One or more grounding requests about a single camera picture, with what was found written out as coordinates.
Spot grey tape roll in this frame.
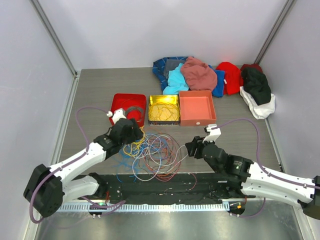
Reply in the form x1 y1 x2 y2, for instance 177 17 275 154
124 106 144 123

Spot brown cable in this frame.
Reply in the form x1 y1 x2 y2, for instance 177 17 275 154
139 136 182 175

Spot white slotted cable duct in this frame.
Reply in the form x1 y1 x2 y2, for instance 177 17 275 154
58 201 230 213

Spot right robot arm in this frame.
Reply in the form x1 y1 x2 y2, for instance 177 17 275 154
185 136 320 220

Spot salmon pink box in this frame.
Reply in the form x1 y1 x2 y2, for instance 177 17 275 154
178 90 217 127

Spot royal blue cloth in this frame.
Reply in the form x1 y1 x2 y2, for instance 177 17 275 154
209 65 225 98

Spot black cloth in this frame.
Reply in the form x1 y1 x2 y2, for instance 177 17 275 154
241 67 271 106

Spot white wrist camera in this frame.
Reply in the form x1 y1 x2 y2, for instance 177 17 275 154
106 108 126 125
202 124 221 143

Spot dark red cloth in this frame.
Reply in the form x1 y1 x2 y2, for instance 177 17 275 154
240 63 263 73

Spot red cable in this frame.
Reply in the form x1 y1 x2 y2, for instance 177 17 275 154
149 136 178 181

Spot gold metal tin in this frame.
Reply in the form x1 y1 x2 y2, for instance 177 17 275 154
148 95 181 126

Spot grey cloth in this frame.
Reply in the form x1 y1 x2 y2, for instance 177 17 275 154
163 59 186 79

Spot red plastic box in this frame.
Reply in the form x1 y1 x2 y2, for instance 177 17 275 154
110 93 147 127

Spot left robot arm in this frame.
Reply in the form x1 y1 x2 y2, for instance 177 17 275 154
23 118 143 223

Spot cyan cloth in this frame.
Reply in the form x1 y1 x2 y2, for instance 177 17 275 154
163 63 189 95

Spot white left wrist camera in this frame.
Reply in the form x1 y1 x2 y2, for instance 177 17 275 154
106 108 126 125

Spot thin yellow cable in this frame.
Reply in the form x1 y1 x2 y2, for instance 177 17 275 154
149 96 180 123

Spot dusty pink cloth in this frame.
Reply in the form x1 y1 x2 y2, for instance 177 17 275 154
180 56 218 92

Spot pink cable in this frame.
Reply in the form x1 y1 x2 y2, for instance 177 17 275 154
139 136 198 192

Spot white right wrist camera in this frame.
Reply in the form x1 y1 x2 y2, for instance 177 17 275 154
202 124 221 143

